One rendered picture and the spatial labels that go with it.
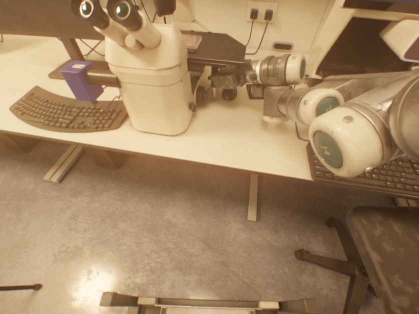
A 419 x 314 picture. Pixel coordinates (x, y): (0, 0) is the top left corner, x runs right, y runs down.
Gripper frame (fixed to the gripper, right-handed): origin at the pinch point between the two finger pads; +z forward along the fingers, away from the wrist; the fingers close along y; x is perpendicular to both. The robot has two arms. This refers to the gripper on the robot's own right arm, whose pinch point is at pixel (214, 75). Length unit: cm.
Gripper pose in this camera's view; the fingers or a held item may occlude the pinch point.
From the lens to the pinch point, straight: 75.2
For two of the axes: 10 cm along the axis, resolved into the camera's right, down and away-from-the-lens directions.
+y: 5.6, -6.4, 5.3
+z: -7.8, -2.0, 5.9
